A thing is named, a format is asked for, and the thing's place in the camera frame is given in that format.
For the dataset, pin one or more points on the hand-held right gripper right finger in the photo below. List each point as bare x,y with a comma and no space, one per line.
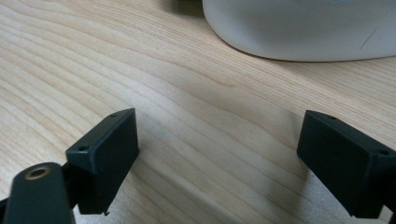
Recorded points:
345,165

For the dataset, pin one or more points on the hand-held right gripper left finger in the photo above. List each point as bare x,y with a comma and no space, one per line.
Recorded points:
102,161

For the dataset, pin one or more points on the white bowl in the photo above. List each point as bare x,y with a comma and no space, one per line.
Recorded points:
299,28

